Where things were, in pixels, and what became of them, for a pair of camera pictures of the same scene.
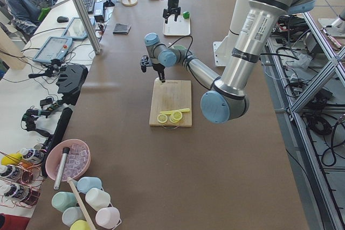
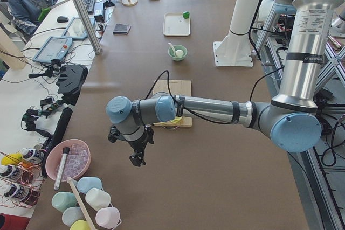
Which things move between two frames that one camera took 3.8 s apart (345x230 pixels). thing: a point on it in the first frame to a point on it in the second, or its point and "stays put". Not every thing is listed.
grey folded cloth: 121,28 stays put
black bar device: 60,128 stays put
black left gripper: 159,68 to 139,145
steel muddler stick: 65,152 stays put
